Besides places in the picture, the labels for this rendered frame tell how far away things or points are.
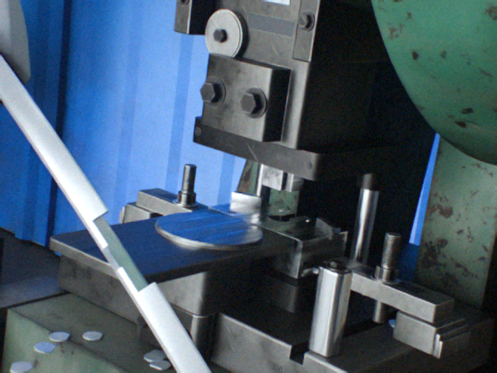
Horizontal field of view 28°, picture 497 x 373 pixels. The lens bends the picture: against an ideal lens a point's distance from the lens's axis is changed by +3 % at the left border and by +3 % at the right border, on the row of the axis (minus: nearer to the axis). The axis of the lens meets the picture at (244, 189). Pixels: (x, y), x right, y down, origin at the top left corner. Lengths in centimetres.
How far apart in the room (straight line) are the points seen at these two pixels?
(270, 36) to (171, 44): 178
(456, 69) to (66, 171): 48
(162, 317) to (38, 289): 100
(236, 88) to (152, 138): 189
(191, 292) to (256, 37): 29
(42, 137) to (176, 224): 80
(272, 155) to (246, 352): 22
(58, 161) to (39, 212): 311
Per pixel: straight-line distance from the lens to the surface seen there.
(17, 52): 40
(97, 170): 317
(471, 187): 126
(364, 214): 120
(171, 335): 29
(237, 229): 112
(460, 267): 128
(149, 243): 105
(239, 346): 108
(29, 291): 128
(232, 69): 109
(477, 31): 71
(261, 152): 112
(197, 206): 131
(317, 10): 101
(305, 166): 108
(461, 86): 76
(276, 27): 109
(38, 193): 341
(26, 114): 32
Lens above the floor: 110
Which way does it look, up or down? 14 degrees down
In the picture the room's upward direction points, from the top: 8 degrees clockwise
